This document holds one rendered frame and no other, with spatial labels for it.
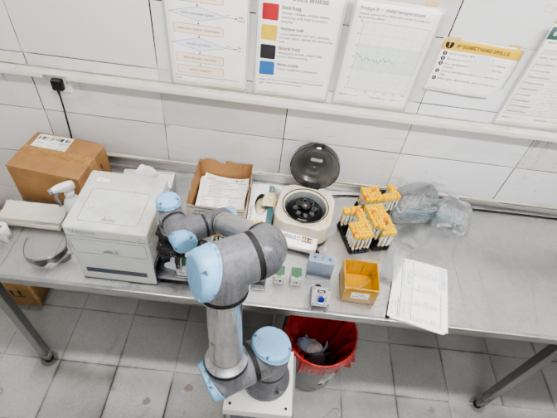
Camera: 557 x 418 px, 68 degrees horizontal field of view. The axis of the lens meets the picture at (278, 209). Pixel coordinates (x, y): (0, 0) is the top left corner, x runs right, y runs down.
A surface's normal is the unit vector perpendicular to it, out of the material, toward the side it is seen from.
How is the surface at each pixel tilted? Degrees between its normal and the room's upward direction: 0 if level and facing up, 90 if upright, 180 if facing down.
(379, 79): 93
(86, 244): 90
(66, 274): 0
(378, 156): 90
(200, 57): 92
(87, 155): 2
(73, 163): 3
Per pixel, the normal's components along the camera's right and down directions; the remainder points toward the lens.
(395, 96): -0.04, 0.78
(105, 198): 0.10, -0.67
